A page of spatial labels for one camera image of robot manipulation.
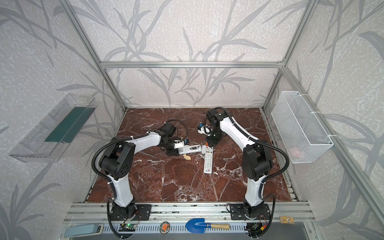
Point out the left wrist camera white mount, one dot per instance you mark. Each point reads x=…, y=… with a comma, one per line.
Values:
x=180, y=143

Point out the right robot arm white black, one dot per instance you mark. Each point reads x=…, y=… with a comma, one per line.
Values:
x=257, y=161

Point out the blue toy shovel wooden handle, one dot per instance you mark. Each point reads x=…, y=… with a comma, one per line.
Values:
x=198, y=226

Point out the white remote control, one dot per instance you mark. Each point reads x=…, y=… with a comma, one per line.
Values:
x=186, y=150

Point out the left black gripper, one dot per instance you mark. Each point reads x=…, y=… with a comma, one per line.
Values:
x=176, y=148

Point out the pink object in basket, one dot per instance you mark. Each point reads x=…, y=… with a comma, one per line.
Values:
x=295, y=153

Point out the small wooden animal figure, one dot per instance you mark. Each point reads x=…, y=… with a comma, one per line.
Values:
x=186, y=157

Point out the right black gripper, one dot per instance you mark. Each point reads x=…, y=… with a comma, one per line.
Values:
x=212, y=141

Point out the grey blue flat device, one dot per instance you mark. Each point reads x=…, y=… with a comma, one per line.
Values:
x=83, y=230

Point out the small green circuit board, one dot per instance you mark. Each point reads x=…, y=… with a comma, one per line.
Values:
x=127, y=227

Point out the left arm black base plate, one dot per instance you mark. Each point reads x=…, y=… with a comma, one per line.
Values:
x=141, y=211

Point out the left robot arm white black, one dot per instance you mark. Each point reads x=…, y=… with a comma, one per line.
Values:
x=118, y=158

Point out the white wire mesh basket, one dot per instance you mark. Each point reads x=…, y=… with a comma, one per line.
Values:
x=299, y=126

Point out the round orange badge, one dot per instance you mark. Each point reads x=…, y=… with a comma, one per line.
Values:
x=165, y=227

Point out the aluminium frame rail front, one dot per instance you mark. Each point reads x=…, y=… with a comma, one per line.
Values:
x=182, y=212

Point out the white remote control face up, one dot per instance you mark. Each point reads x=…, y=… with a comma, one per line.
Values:
x=208, y=164

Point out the yellow small circuit board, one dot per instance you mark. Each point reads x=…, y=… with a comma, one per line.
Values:
x=286, y=220

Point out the clear plastic wall bin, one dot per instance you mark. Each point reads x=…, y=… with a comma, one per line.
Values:
x=47, y=142

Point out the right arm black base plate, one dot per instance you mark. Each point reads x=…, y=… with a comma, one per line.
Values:
x=237, y=211

